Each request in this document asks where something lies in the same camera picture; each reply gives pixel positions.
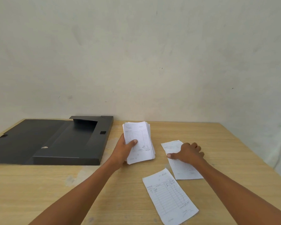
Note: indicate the person's right thumb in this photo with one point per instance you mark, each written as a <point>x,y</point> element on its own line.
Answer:
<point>172,155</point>

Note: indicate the person's right forearm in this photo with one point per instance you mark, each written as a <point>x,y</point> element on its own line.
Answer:
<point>241,196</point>

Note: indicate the black document box file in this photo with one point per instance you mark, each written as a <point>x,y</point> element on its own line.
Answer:
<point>51,141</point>

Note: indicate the person's right hand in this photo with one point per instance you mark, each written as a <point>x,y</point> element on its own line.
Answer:
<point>188,153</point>

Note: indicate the white receipt slip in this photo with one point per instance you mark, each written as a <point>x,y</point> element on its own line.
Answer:
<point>180,166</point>
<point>169,196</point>

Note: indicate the stack of white receipt slips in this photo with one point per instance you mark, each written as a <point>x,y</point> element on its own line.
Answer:
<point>138,142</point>

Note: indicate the person's left hand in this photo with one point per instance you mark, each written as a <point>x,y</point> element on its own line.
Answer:
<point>120,151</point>

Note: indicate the person's left thumb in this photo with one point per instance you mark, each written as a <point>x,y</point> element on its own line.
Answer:
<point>132,142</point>

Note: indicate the person's left forearm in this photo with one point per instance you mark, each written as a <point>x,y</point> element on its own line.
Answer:
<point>76,194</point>

